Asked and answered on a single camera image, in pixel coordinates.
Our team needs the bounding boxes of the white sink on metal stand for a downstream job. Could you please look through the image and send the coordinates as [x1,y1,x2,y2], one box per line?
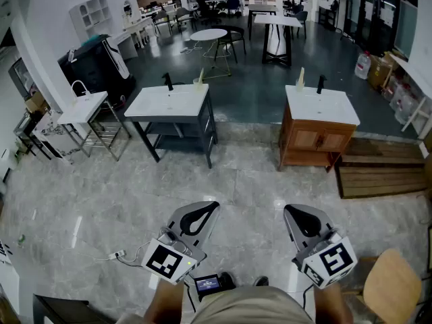
[56,90,132,162]

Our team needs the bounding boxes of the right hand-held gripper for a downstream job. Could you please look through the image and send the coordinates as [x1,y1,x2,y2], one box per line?
[283,203,358,290]

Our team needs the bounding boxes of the large black machine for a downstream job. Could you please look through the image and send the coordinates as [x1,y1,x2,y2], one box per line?
[57,34,138,109]

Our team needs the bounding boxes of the wooden vanity white sink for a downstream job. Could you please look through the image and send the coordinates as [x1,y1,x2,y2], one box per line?
[277,84,362,173]

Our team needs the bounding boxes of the person's left forearm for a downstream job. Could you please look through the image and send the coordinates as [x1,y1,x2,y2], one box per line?
[144,277,186,324]

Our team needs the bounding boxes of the white cubby shelf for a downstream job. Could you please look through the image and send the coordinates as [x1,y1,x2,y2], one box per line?
[68,0,114,38]

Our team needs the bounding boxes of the wooden chair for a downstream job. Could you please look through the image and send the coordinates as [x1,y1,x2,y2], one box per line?
[342,248,423,324]

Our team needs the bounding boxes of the clear water jug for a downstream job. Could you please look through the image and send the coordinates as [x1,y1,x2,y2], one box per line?
[354,50,373,81]

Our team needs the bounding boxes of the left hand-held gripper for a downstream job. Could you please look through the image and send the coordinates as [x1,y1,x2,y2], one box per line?
[140,200,221,286]

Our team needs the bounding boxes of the black stool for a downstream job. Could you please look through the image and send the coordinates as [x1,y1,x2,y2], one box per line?
[32,293,90,324]

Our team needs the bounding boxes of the round white table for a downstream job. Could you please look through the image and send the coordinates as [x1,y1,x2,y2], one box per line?
[189,28,234,81]

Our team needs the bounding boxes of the dark green chair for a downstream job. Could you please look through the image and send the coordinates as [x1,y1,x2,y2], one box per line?
[292,10,309,40]

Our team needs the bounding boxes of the person's right forearm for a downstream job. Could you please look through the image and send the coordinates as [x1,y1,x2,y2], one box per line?
[313,283,349,324]

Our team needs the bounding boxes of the white desk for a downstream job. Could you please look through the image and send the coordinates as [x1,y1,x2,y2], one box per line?
[122,16,157,49]

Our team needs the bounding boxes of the grey chair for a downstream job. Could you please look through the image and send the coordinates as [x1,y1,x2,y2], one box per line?
[175,7,198,34]
[153,9,173,36]

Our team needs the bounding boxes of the wooden slat platform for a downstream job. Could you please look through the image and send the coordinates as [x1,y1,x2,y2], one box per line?
[333,136,430,200]

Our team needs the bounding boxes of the white wooden frame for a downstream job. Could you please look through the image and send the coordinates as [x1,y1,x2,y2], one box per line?
[400,96,432,138]

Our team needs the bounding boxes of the marble pattern panel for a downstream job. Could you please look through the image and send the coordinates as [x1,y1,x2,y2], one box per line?
[31,109,82,165]

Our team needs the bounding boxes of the white table black legs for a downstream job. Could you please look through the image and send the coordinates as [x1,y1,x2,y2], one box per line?
[253,13,303,68]

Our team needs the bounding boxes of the white curved faucet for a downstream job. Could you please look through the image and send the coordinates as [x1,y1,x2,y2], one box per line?
[70,80,92,99]

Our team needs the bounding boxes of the person's beige shorts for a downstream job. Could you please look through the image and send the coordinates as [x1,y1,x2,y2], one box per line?
[182,284,315,324]

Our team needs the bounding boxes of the black chair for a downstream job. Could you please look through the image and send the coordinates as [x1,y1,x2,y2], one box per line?
[213,25,248,64]

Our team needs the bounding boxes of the white power cable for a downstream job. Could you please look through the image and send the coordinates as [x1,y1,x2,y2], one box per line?
[50,240,151,269]

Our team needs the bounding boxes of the black device cable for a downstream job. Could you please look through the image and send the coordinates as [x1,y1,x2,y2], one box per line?
[183,279,198,313]

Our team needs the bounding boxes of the brown cardboard box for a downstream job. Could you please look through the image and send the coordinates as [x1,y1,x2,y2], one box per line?
[367,53,395,91]

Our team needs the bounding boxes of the small black screen device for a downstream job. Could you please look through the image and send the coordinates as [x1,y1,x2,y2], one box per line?
[194,273,223,302]

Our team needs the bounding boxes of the person's left black shoe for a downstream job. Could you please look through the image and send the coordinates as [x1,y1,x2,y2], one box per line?
[219,271,236,290]

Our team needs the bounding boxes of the small cardboard box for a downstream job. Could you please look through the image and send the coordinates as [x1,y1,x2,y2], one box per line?
[24,90,52,115]

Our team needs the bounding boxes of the dark frame vanity white sink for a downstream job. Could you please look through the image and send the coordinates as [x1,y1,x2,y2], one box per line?
[124,83,219,169]

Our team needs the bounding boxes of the dark rectangular table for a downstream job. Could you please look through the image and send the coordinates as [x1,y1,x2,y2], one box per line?
[246,3,279,41]

